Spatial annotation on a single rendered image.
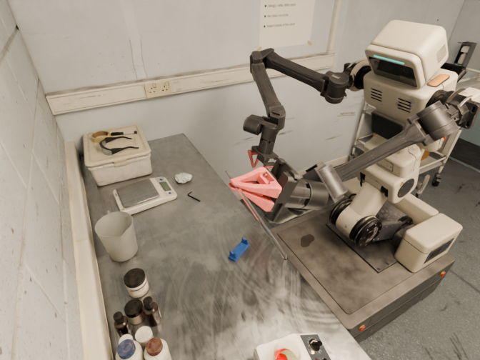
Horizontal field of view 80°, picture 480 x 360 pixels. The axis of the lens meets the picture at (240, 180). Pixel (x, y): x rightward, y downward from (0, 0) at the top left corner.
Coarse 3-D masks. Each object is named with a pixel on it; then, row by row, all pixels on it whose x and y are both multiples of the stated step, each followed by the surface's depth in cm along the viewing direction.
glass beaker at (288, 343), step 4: (280, 340) 68; (284, 340) 68; (288, 340) 68; (292, 340) 68; (276, 344) 67; (280, 344) 69; (284, 344) 69; (288, 344) 69; (292, 344) 68; (296, 344) 67; (276, 348) 68; (280, 348) 70; (284, 348) 70; (288, 348) 70; (292, 348) 69; (296, 348) 67; (296, 352) 68; (300, 352) 66; (296, 356) 68; (300, 356) 65
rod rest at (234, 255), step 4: (244, 240) 111; (240, 244) 112; (244, 244) 112; (248, 244) 112; (236, 248) 110; (240, 248) 110; (244, 248) 110; (232, 252) 106; (236, 252) 109; (240, 252) 109; (228, 256) 107; (232, 256) 107; (236, 256) 107; (232, 260) 107
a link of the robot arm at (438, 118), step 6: (438, 108) 84; (444, 108) 84; (426, 114) 85; (432, 114) 84; (438, 114) 84; (444, 114) 84; (420, 120) 87; (426, 120) 86; (432, 120) 85; (438, 120) 84; (444, 120) 83; (450, 120) 84; (426, 126) 86; (432, 126) 85; (438, 126) 84; (426, 132) 87
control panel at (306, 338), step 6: (300, 336) 78; (306, 336) 79; (312, 336) 81; (318, 336) 82; (306, 342) 78; (306, 348) 76; (324, 348) 79; (312, 354) 75; (318, 354) 76; (324, 354) 77
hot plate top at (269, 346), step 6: (288, 336) 76; (294, 336) 76; (270, 342) 75; (300, 342) 75; (258, 348) 74; (264, 348) 74; (270, 348) 74; (300, 348) 74; (258, 354) 73; (264, 354) 73; (270, 354) 73; (306, 354) 73
